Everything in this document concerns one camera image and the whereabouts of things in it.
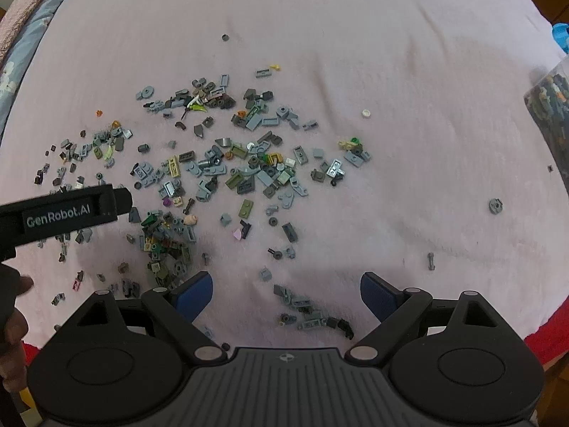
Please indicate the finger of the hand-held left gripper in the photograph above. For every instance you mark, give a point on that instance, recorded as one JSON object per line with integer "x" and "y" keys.
{"x": 122, "y": 204}

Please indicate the heap of colourful toy bricks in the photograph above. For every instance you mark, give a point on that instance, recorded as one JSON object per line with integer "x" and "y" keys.
{"x": 549, "y": 102}

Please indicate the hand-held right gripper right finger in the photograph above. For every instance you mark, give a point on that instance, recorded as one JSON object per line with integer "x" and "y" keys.
{"x": 377, "y": 296}

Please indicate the blue patterned quilt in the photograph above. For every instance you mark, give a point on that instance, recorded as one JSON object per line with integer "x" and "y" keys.
{"x": 17, "y": 75}

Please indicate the clear plastic storage box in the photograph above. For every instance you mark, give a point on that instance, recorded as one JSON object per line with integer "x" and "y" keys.
{"x": 551, "y": 106}

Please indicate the person's left hand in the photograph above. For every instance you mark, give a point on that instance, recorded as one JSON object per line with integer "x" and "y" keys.
{"x": 13, "y": 329}

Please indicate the pink fuzzy blanket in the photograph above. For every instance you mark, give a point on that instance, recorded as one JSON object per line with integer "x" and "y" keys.
{"x": 26, "y": 4}

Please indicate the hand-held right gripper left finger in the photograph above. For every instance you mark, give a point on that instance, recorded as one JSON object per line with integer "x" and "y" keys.
{"x": 195, "y": 294}

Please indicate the grey toy bricks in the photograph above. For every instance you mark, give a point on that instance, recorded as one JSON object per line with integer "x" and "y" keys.
{"x": 211, "y": 163}

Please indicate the pink bedsheet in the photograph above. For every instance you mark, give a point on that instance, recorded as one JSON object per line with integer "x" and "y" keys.
{"x": 355, "y": 53}

